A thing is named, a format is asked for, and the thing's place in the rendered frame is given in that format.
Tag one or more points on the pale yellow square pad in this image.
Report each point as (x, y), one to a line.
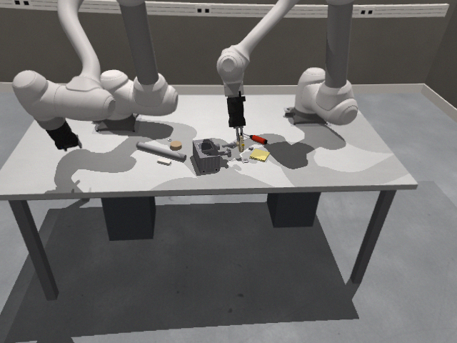
(260, 155)

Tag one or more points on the tan gear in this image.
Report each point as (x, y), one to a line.
(239, 144)

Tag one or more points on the grey metal shaft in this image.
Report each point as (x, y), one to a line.
(161, 151)

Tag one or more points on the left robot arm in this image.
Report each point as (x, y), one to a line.
(320, 94)

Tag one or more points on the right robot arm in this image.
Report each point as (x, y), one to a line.
(117, 103)

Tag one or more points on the red cylinder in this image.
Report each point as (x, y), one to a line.
(257, 138)

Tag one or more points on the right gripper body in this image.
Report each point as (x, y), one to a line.
(59, 130)

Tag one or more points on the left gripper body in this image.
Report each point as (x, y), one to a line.
(235, 110)

